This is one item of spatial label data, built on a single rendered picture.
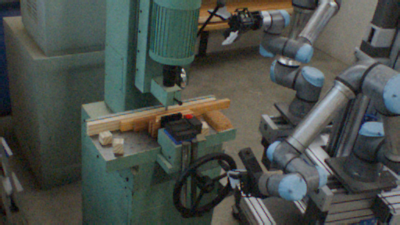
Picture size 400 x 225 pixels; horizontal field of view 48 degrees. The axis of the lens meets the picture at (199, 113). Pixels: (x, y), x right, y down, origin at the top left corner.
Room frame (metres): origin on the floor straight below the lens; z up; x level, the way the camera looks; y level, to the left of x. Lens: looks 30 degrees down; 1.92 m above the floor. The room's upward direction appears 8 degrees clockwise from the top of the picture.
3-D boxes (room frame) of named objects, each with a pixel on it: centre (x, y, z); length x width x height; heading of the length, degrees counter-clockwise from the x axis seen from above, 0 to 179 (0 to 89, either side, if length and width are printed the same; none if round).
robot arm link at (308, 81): (2.06, -0.52, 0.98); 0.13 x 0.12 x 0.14; 62
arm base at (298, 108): (2.06, -0.52, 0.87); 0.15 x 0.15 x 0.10
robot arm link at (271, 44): (1.82, -0.26, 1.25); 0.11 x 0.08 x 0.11; 62
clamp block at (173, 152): (1.47, 0.05, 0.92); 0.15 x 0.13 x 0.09; 127
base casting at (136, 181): (1.74, 0.21, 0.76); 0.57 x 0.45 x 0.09; 37
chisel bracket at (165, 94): (1.66, 0.15, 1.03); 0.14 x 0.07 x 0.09; 37
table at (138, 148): (1.54, 0.10, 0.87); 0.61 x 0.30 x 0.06; 127
